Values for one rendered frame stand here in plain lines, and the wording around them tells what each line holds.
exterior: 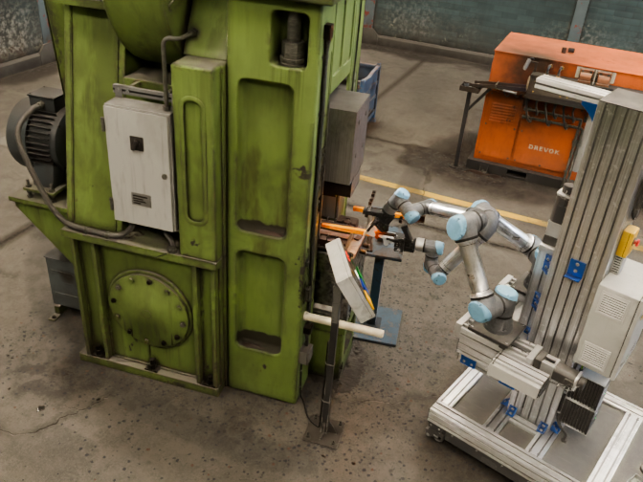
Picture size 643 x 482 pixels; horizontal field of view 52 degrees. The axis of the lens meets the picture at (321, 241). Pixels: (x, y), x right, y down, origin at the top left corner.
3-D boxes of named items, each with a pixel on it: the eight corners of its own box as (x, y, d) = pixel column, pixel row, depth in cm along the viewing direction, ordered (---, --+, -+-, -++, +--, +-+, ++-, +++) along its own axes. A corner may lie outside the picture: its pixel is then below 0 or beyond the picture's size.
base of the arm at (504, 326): (517, 325, 337) (521, 310, 332) (504, 339, 327) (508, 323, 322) (491, 313, 345) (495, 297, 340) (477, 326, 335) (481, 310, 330)
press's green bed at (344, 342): (353, 344, 442) (360, 288, 417) (339, 382, 411) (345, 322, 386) (276, 326, 453) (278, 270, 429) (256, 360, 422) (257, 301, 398)
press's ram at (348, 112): (365, 158, 371) (373, 89, 351) (349, 186, 339) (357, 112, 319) (296, 144, 380) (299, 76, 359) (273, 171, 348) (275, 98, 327)
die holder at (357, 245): (361, 288, 417) (368, 228, 394) (346, 322, 386) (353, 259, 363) (277, 269, 429) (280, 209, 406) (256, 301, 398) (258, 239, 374)
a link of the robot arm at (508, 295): (519, 313, 330) (524, 291, 323) (500, 321, 323) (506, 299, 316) (500, 300, 338) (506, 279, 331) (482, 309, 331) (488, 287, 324)
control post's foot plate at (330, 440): (346, 423, 381) (348, 411, 377) (337, 451, 363) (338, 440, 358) (311, 413, 386) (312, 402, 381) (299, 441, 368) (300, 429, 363)
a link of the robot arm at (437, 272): (509, 229, 341) (441, 291, 356) (501, 218, 350) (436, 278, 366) (496, 217, 336) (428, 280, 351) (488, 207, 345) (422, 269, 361)
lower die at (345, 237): (353, 237, 383) (354, 224, 379) (344, 253, 367) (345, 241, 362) (285, 223, 392) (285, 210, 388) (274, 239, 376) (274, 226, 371)
